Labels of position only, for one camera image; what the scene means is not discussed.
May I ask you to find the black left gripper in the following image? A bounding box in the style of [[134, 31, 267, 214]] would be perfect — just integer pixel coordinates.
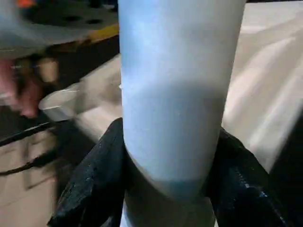
[[0, 56, 60, 119]]

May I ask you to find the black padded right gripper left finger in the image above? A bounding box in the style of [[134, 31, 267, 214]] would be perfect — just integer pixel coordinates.
[[47, 117, 126, 227]]

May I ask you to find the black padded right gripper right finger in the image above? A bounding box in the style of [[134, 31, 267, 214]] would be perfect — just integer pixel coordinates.
[[208, 127, 291, 227]]

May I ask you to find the white plastic table leg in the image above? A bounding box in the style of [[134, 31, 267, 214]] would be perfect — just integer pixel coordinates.
[[117, 0, 244, 227]]

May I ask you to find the black left wrist camera cable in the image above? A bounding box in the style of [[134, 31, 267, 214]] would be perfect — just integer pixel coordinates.
[[0, 122, 56, 146]]

